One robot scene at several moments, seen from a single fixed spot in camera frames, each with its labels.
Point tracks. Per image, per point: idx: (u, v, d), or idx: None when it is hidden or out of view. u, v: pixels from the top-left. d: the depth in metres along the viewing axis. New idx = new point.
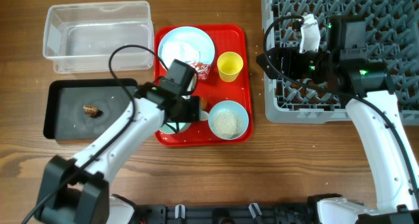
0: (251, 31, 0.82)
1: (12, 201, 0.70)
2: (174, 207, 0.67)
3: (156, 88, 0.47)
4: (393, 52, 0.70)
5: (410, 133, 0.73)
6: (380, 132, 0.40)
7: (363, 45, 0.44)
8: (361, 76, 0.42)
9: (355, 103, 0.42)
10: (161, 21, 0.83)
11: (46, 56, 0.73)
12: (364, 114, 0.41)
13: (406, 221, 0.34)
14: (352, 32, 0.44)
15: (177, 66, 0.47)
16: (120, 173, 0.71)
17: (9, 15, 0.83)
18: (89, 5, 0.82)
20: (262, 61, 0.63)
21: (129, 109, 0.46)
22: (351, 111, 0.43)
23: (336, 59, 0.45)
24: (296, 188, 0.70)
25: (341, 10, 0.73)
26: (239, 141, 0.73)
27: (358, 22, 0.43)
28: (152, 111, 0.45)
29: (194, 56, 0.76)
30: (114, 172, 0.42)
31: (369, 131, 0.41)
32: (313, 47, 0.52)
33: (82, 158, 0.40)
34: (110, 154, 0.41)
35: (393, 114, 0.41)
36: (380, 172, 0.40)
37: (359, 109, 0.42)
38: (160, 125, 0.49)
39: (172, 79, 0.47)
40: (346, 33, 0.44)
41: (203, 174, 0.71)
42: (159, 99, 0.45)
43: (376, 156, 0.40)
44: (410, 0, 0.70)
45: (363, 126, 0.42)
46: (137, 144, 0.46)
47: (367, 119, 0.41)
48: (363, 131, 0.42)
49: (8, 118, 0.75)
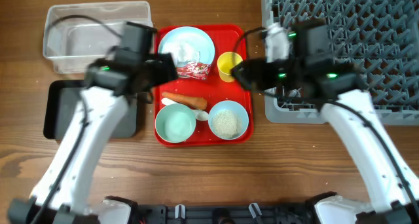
0: (251, 31, 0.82)
1: (12, 201, 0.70)
2: (174, 207, 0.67)
3: (106, 67, 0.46)
4: (393, 52, 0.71)
5: (411, 133, 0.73)
6: (360, 131, 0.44)
7: (327, 48, 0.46)
8: (331, 79, 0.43)
9: (330, 107, 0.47)
10: (161, 21, 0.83)
11: (47, 56, 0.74)
12: (342, 117, 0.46)
13: (402, 217, 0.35)
14: (311, 35, 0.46)
15: (131, 31, 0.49)
16: (120, 173, 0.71)
17: (9, 15, 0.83)
18: (90, 5, 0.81)
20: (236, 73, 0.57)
21: (81, 108, 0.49)
22: (328, 115, 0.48)
23: (306, 65, 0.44)
24: (296, 188, 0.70)
25: (341, 10, 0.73)
26: (239, 141, 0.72)
27: (312, 28, 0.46)
28: (109, 105, 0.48)
29: (194, 56, 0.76)
30: (82, 184, 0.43)
31: (350, 133, 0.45)
32: (281, 54, 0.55)
33: (44, 197, 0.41)
34: (65, 180, 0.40)
35: (368, 112, 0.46)
36: (370, 173, 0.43)
37: (336, 114, 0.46)
38: (115, 105, 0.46)
39: (126, 47, 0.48)
40: (309, 38, 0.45)
41: (203, 174, 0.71)
42: (113, 72, 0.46)
43: (361, 156, 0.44)
44: (410, 0, 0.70)
45: (344, 130, 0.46)
46: (96, 140, 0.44)
47: (346, 122, 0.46)
48: (344, 133, 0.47)
49: (8, 119, 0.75)
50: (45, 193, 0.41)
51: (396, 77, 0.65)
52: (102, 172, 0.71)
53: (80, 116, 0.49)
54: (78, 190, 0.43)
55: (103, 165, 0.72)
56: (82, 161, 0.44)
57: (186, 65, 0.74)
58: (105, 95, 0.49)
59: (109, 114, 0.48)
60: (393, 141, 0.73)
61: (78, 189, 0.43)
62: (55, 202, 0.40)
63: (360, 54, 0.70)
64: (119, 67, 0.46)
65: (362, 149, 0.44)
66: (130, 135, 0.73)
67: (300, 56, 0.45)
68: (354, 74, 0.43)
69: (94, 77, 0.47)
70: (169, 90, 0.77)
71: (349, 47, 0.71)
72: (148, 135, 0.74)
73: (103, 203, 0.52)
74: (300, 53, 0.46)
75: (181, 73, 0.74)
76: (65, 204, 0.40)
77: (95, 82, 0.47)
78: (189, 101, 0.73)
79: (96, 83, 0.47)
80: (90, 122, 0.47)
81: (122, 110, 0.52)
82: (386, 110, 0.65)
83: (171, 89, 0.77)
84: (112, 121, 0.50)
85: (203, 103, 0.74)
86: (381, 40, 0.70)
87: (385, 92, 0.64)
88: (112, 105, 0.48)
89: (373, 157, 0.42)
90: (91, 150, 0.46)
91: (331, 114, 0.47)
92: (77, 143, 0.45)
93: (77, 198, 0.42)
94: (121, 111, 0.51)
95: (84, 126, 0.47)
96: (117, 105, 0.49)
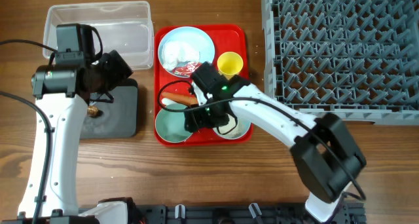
0: (251, 31, 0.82)
1: (12, 200, 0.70)
2: (174, 207, 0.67)
3: (51, 71, 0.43)
4: (393, 52, 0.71)
5: (411, 133, 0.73)
6: (251, 107, 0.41)
7: (215, 74, 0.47)
8: (225, 92, 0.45)
9: (233, 106, 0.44)
10: (161, 21, 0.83)
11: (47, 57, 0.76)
12: (239, 107, 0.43)
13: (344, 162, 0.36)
14: (207, 68, 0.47)
15: (64, 33, 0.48)
16: (120, 173, 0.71)
17: (9, 15, 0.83)
18: (90, 6, 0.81)
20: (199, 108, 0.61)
21: (40, 119, 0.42)
22: (237, 112, 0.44)
23: (209, 85, 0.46)
24: (296, 188, 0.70)
25: (341, 10, 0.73)
26: (239, 141, 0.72)
27: (205, 63, 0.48)
28: (67, 107, 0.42)
29: (194, 56, 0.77)
30: (73, 183, 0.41)
31: (253, 116, 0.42)
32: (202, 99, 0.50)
33: (30, 207, 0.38)
34: (54, 181, 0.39)
35: (256, 93, 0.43)
36: (275, 133, 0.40)
37: (237, 109, 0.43)
38: (86, 106, 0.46)
39: (68, 49, 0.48)
40: (200, 76, 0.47)
41: (203, 174, 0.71)
42: (65, 73, 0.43)
43: (269, 127, 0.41)
44: (410, 0, 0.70)
45: (248, 116, 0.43)
46: (76, 140, 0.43)
47: (236, 112, 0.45)
48: (253, 118, 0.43)
49: (8, 118, 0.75)
50: (33, 207, 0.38)
51: (396, 77, 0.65)
52: (102, 171, 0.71)
53: (43, 126, 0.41)
54: (66, 194, 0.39)
55: (103, 165, 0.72)
56: (60, 165, 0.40)
57: (187, 65, 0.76)
58: (59, 97, 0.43)
59: (71, 114, 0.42)
60: (393, 141, 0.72)
61: (66, 194, 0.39)
62: (45, 211, 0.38)
63: (360, 54, 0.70)
64: (63, 67, 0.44)
65: (260, 120, 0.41)
66: (130, 135, 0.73)
67: (208, 84, 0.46)
68: (245, 84, 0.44)
69: (41, 84, 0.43)
70: (169, 90, 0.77)
71: (349, 47, 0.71)
72: (147, 135, 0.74)
73: (97, 205, 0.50)
74: (205, 84, 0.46)
75: (180, 73, 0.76)
76: (56, 209, 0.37)
77: (45, 89, 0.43)
78: (189, 102, 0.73)
79: (45, 90, 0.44)
80: (54, 128, 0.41)
81: (84, 108, 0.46)
82: (386, 109, 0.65)
83: (171, 89, 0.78)
84: (82, 120, 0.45)
85: None
86: (381, 40, 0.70)
87: (385, 92, 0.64)
88: (69, 106, 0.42)
89: (259, 114, 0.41)
90: (66, 152, 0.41)
91: (234, 110, 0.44)
92: (49, 148, 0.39)
93: (67, 203, 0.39)
94: (85, 108, 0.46)
95: (50, 133, 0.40)
96: (75, 104, 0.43)
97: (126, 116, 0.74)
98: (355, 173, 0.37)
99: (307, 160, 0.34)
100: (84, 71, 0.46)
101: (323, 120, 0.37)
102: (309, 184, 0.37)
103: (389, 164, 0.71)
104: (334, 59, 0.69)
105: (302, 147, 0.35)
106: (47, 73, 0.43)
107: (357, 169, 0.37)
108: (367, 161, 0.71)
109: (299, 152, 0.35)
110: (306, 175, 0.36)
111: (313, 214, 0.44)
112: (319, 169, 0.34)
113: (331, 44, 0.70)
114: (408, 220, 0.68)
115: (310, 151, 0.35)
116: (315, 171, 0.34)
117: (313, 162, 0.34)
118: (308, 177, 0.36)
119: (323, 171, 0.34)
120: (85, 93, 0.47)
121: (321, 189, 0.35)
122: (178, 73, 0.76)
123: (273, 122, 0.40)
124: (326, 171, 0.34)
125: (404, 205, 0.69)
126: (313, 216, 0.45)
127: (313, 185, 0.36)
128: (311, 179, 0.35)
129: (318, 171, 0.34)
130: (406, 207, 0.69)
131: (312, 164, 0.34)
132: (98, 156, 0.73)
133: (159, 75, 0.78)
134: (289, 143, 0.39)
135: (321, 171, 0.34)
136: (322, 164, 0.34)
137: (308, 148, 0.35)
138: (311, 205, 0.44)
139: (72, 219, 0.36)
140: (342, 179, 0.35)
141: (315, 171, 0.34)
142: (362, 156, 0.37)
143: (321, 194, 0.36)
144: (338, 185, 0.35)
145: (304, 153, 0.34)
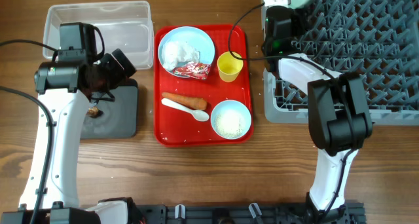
0: (251, 31, 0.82)
1: (12, 200, 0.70)
2: (174, 207, 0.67)
3: (54, 67, 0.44)
4: (393, 52, 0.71)
5: (410, 133, 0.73)
6: (292, 63, 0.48)
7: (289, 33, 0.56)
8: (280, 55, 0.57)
9: (279, 63, 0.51)
10: (161, 21, 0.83)
11: (47, 56, 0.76)
12: (285, 65, 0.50)
13: (327, 99, 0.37)
14: (288, 23, 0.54)
15: (67, 31, 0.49)
16: (119, 173, 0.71)
17: (9, 14, 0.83)
18: (90, 5, 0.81)
20: (273, 13, 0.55)
21: (42, 113, 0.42)
22: (283, 73, 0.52)
23: (275, 35, 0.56)
24: (296, 188, 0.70)
25: (341, 10, 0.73)
26: (239, 141, 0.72)
27: (287, 19, 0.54)
28: (69, 101, 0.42)
29: (194, 56, 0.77)
30: (74, 176, 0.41)
31: (289, 69, 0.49)
32: (285, 21, 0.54)
33: (31, 200, 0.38)
34: (55, 175, 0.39)
35: (302, 56, 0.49)
36: (301, 82, 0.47)
37: (283, 65, 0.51)
38: (90, 101, 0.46)
39: (71, 48, 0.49)
40: (279, 29, 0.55)
41: (203, 174, 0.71)
42: (68, 69, 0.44)
43: (302, 79, 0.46)
44: (410, 0, 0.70)
45: (290, 74, 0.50)
46: (78, 134, 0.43)
47: (282, 72, 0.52)
48: (292, 76, 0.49)
49: (9, 118, 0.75)
50: (33, 201, 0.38)
51: (395, 77, 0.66)
52: (102, 172, 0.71)
53: (45, 120, 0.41)
54: (67, 188, 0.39)
55: (103, 165, 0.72)
56: (61, 158, 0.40)
57: (186, 65, 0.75)
58: (61, 93, 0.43)
59: (72, 109, 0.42)
60: (393, 141, 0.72)
61: (67, 188, 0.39)
62: (46, 204, 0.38)
63: (360, 53, 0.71)
64: (65, 63, 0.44)
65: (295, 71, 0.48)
66: (130, 135, 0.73)
67: (276, 31, 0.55)
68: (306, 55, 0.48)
69: (43, 80, 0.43)
70: (169, 90, 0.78)
71: (349, 47, 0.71)
72: (147, 135, 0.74)
73: (97, 204, 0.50)
74: (272, 33, 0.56)
75: (181, 73, 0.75)
76: (57, 202, 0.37)
77: (48, 85, 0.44)
78: (189, 102, 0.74)
79: (48, 86, 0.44)
80: (56, 121, 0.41)
81: (86, 103, 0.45)
82: (385, 109, 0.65)
83: (171, 89, 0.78)
84: (84, 116, 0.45)
85: (202, 105, 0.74)
86: (381, 40, 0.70)
87: (385, 92, 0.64)
88: (71, 101, 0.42)
89: (299, 69, 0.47)
90: (67, 147, 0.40)
91: (280, 69, 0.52)
92: (50, 143, 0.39)
93: (67, 196, 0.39)
94: (87, 103, 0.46)
95: (52, 127, 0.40)
96: (78, 99, 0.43)
97: (126, 116, 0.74)
98: (355, 139, 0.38)
99: (317, 94, 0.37)
100: (86, 68, 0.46)
101: (346, 74, 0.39)
102: (315, 135, 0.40)
103: (389, 164, 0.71)
104: (334, 59, 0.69)
105: (320, 83, 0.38)
106: (50, 69, 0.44)
107: (358, 134, 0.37)
108: (367, 160, 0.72)
109: (315, 85, 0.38)
110: (314, 116, 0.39)
111: (313, 201, 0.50)
112: (325, 109, 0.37)
113: (332, 44, 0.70)
114: (408, 220, 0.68)
115: (342, 125, 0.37)
116: (321, 106, 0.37)
117: (323, 97, 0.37)
118: (314, 118, 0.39)
119: (328, 112, 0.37)
120: (88, 90, 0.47)
121: (320, 135, 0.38)
122: (179, 73, 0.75)
123: (306, 73, 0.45)
124: (330, 113, 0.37)
125: (404, 205, 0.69)
126: (313, 203, 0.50)
127: (317, 134, 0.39)
128: (316, 118, 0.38)
129: (325, 108, 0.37)
130: (406, 207, 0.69)
131: (320, 101, 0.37)
132: (98, 156, 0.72)
133: (159, 74, 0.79)
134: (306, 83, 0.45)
135: (324, 109, 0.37)
136: (329, 103, 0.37)
137: (325, 86, 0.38)
138: (313, 192, 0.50)
139: (73, 213, 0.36)
140: (345, 129, 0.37)
141: (319, 109, 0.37)
142: (369, 123, 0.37)
143: (320, 139, 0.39)
144: (337, 135, 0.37)
145: (319, 88, 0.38)
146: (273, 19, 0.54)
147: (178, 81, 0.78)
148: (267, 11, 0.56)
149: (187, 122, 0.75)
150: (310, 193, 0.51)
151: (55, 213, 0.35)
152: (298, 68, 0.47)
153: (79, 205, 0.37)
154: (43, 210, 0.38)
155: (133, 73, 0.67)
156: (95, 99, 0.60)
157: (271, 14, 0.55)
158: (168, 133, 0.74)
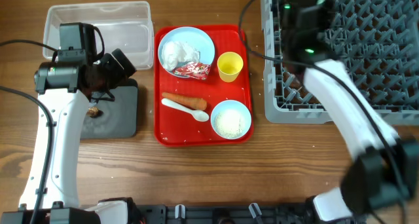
0: (251, 31, 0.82)
1: (12, 200, 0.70)
2: (174, 207, 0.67)
3: (54, 67, 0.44)
4: (393, 52, 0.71)
5: (410, 133, 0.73)
6: (329, 86, 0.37)
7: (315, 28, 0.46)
8: (311, 56, 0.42)
9: (307, 73, 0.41)
10: (161, 21, 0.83)
11: (47, 56, 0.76)
12: (317, 81, 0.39)
13: (378, 171, 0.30)
14: (314, 11, 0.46)
15: (68, 31, 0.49)
16: (119, 173, 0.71)
17: (9, 15, 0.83)
18: (90, 6, 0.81)
20: None
21: (42, 113, 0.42)
22: (308, 84, 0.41)
23: (299, 25, 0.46)
24: (296, 188, 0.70)
25: (340, 10, 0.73)
26: (239, 141, 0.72)
27: (313, 6, 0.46)
28: (69, 101, 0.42)
29: (194, 56, 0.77)
30: (74, 176, 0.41)
31: (322, 88, 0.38)
32: (310, 9, 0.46)
33: (31, 200, 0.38)
34: (55, 175, 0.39)
35: (344, 76, 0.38)
36: (336, 115, 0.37)
37: (311, 78, 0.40)
38: (89, 101, 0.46)
39: (71, 48, 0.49)
40: (304, 19, 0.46)
41: (203, 174, 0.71)
42: (68, 69, 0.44)
43: (340, 117, 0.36)
44: (410, 0, 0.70)
45: (321, 93, 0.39)
46: (78, 135, 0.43)
47: (309, 83, 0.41)
48: (325, 99, 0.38)
49: (9, 118, 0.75)
50: (33, 200, 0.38)
51: (396, 77, 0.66)
52: (102, 171, 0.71)
53: (45, 120, 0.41)
54: (67, 187, 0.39)
55: (103, 165, 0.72)
56: (61, 158, 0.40)
57: (186, 65, 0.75)
58: (61, 93, 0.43)
59: (72, 109, 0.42)
60: None
61: (67, 188, 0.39)
62: (46, 203, 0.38)
63: (360, 54, 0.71)
64: (65, 63, 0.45)
65: (330, 99, 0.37)
66: (130, 135, 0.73)
67: (300, 19, 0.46)
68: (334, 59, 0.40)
69: (44, 80, 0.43)
70: (169, 90, 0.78)
71: (349, 47, 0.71)
72: (147, 135, 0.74)
73: (97, 204, 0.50)
74: (295, 24, 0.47)
75: (181, 74, 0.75)
76: (57, 201, 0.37)
77: (48, 85, 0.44)
78: (189, 102, 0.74)
79: (48, 86, 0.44)
80: (56, 121, 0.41)
81: (86, 103, 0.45)
82: (385, 109, 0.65)
83: (171, 89, 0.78)
84: (84, 116, 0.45)
85: (202, 105, 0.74)
86: (381, 40, 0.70)
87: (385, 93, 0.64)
88: (71, 101, 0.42)
89: (337, 99, 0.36)
90: (67, 147, 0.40)
91: (308, 80, 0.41)
92: (50, 143, 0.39)
93: (67, 196, 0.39)
94: (87, 103, 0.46)
95: (52, 127, 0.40)
96: (78, 99, 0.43)
97: (126, 116, 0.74)
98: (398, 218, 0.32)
99: (369, 170, 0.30)
100: (86, 68, 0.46)
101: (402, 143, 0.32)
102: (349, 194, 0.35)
103: None
104: None
105: (371, 153, 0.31)
106: (50, 69, 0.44)
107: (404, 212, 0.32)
108: None
109: (367, 157, 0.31)
110: (355, 183, 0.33)
111: (319, 211, 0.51)
112: (374, 183, 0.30)
113: (331, 44, 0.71)
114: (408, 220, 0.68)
115: (393, 194, 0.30)
116: (371, 183, 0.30)
117: (374, 172, 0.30)
118: (356, 184, 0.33)
119: (376, 188, 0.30)
120: (87, 90, 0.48)
121: (361, 200, 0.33)
122: (179, 73, 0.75)
123: (350, 113, 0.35)
124: (376, 190, 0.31)
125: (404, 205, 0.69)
126: (318, 213, 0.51)
127: (351, 195, 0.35)
128: (361, 188, 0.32)
129: (372, 183, 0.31)
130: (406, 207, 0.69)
131: (370, 177, 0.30)
132: (99, 156, 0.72)
133: (159, 75, 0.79)
134: (348, 130, 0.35)
135: (372, 186, 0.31)
136: (379, 178, 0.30)
137: (378, 158, 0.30)
138: (320, 204, 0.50)
139: (73, 213, 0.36)
140: (391, 202, 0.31)
141: (369, 184, 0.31)
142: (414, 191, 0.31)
143: (355, 203, 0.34)
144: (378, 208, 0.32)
145: (371, 160, 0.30)
146: (297, 6, 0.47)
147: (178, 81, 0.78)
148: None
149: (188, 122, 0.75)
150: (316, 202, 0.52)
151: (55, 212, 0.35)
152: (339, 98, 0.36)
153: (79, 205, 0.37)
154: (43, 209, 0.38)
155: (133, 73, 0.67)
156: (95, 99, 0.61)
157: (292, 1, 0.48)
158: (168, 133, 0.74)
